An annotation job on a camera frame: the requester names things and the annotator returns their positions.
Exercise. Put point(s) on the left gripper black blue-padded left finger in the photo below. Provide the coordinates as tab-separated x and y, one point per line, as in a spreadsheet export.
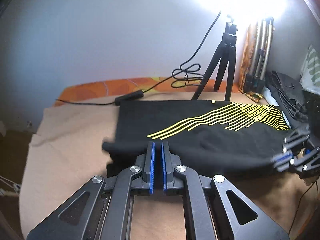
102	207

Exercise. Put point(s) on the silver folded tripod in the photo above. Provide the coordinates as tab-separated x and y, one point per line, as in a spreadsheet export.
255	78

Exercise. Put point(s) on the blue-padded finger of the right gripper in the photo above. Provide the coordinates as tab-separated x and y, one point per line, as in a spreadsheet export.
287	152

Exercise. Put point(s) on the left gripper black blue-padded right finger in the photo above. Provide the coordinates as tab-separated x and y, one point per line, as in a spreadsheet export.
213	207

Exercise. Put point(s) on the dark folded clothes stack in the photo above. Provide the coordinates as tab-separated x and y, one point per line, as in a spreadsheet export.
288	93

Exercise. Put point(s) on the black mini tripod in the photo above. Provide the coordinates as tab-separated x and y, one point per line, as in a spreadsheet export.
225	58

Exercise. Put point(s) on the green white striped pillow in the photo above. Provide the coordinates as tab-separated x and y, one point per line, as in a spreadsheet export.
310	72

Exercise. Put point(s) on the orange patterned bedsheet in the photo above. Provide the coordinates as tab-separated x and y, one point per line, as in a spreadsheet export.
114	88

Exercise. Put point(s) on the black pants with yellow lines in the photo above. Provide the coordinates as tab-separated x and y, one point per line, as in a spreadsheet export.
209	136

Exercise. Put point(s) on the beige blanket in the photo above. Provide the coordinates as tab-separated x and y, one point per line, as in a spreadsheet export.
65	153

